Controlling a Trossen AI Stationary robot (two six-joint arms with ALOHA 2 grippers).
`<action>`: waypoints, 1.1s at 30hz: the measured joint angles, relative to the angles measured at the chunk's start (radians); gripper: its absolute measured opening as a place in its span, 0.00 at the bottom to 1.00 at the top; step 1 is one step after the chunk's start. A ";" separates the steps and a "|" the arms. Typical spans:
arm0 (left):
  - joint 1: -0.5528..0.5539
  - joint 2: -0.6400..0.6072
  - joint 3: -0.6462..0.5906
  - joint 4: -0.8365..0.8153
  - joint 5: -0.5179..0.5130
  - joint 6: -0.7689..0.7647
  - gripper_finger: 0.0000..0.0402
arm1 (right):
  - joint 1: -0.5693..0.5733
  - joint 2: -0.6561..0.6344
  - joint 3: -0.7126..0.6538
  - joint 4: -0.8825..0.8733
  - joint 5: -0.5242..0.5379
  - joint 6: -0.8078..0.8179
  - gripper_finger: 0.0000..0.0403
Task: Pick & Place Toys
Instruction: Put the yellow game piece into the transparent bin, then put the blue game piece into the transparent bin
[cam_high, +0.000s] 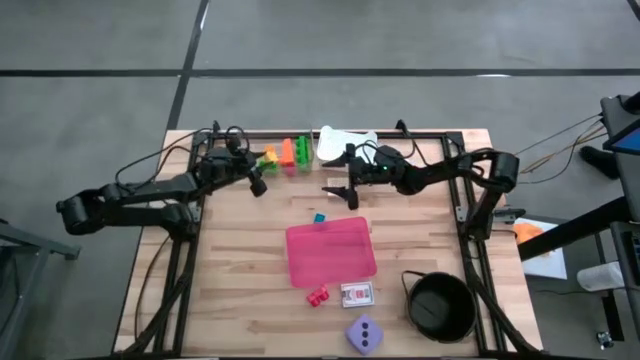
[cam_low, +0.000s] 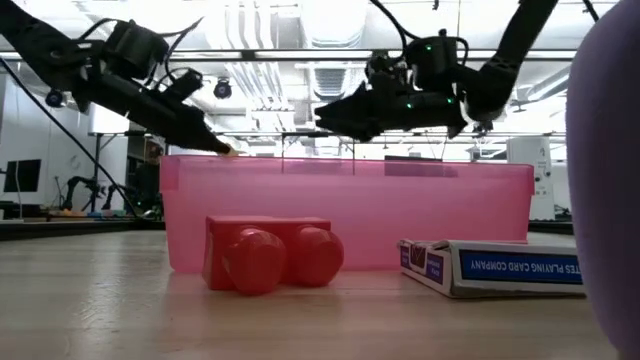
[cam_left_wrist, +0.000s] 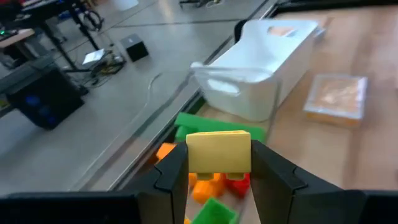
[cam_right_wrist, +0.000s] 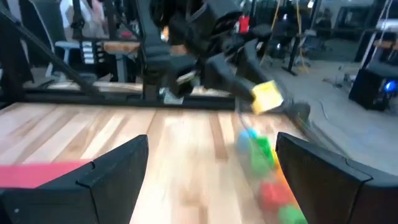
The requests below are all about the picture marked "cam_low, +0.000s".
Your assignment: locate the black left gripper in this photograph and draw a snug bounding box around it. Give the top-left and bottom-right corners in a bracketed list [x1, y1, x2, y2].
[74, 64, 234, 155]

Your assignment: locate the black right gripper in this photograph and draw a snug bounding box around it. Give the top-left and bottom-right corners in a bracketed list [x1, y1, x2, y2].
[313, 82, 469, 144]

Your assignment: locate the pink translucent plastic bin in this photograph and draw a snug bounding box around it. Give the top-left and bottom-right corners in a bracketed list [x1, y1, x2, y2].
[159, 154, 535, 275]

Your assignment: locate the red two-stud toy block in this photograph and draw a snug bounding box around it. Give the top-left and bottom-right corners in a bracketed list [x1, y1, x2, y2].
[202, 215, 345, 296]

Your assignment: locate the playing card box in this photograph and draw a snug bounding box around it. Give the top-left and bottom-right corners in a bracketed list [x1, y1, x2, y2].
[398, 238, 586, 300]

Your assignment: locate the purple foam die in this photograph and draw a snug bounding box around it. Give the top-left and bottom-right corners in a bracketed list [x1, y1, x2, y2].
[564, 0, 640, 360]

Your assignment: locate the black hanging spotlight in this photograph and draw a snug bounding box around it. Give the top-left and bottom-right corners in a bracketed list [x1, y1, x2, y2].
[213, 77, 234, 100]

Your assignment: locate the black ceiling light bar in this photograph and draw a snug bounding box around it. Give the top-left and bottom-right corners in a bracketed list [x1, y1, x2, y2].
[169, 48, 576, 62]

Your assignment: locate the black computer monitor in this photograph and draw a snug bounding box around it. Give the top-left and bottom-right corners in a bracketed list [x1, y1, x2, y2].
[3, 158, 43, 194]

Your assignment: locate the white cabinet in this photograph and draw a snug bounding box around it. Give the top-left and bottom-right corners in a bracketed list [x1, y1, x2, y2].
[507, 135, 555, 223]

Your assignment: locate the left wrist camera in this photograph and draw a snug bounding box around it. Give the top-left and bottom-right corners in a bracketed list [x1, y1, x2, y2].
[159, 68, 205, 101]

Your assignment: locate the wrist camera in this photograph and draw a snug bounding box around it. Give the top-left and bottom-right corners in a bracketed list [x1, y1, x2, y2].
[159, 68, 205, 101]
[367, 49, 407, 86]

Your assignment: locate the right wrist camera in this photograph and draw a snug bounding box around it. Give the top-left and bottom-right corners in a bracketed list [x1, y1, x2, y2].
[367, 49, 407, 86]

